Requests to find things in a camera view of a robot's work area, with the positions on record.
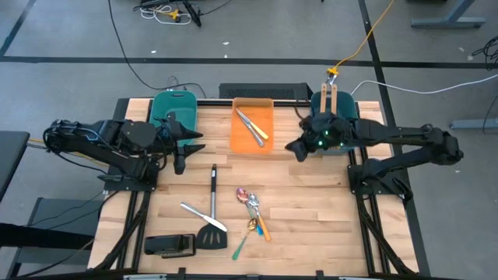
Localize black floor bar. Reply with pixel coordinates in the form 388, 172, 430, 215
181, 0, 204, 28

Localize blue-grey plastic bin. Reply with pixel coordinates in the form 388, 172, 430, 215
310, 90, 359, 156

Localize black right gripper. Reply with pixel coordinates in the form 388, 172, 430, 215
284, 114, 353, 163

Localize black floor cable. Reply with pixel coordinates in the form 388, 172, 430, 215
107, 0, 208, 99

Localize yellow extension cable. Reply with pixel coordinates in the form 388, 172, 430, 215
325, 0, 396, 76

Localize black side table top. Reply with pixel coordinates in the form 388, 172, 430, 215
0, 130, 31, 201

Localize white cable coil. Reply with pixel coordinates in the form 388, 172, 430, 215
139, 4, 193, 26

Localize black cable bundle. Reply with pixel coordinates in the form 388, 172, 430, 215
469, 35, 498, 64

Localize black box device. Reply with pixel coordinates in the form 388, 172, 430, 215
143, 233, 197, 260

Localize blue-handled tool with brass tip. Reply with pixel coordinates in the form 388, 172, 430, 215
236, 187, 265, 237

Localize silver spoon orange handle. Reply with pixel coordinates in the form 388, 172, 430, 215
247, 192, 272, 243

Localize orange plastic tray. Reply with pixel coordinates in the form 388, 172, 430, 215
230, 97, 275, 155

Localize green plastic bin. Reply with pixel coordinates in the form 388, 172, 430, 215
149, 89, 198, 149

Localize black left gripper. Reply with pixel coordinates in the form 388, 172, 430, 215
156, 111, 207, 176

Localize black slotted spatula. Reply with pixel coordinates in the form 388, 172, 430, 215
195, 163, 229, 251

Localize all-steel table knife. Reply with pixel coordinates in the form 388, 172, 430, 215
179, 201, 229, 233
237, 111, 266, 149

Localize grey cart base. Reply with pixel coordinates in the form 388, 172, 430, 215
7, 197, 103, 279

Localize black table frame struts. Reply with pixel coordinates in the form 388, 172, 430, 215
352, 192, 419, 275
93, 190, 153, 271

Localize white floor cable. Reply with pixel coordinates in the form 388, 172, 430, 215
349, 73, 498, 96

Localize gold spoon green handle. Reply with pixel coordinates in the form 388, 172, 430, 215
231, 218, 259, 262

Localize grey desk foot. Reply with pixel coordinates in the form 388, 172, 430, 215
448, 117, 498, 131
410, 0, 487, 30

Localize knife with yellow handle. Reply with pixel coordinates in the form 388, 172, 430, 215
235, 107, 270, 142

